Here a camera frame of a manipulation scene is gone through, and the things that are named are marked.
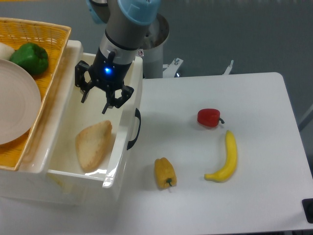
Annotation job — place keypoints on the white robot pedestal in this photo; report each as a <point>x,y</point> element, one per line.
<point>151,50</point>

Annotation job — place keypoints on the yellow bell pepper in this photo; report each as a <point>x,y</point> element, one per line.
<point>164,173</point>

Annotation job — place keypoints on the white round food item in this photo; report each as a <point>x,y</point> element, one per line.
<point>6,51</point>

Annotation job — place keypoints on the yellow banana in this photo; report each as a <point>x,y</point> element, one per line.
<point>231,161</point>

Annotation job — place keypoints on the red bell pepper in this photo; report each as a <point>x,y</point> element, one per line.
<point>209,117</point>

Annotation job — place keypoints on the orange triangle bread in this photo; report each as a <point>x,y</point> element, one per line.
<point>92,144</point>

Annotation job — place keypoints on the pink plate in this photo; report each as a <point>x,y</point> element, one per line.
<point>20,101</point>

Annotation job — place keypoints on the black object at table edge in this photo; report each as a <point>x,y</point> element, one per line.
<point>308,209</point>

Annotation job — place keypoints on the green bell pepper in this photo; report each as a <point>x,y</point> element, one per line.
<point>31,57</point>

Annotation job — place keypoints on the white metal table bracket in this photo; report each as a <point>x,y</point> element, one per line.
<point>229,68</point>

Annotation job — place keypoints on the white open upper drawer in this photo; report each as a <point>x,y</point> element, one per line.
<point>78,116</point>

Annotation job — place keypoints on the white drawer cabinet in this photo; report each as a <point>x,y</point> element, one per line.
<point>33,181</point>

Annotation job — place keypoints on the yellow woven basket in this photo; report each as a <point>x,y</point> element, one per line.
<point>53,38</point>

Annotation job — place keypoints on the black drawer handle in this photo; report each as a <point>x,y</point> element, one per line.
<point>136,129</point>

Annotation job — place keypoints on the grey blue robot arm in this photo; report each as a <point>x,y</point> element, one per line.
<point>127,22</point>

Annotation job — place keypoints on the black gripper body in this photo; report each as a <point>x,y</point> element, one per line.
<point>106,75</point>

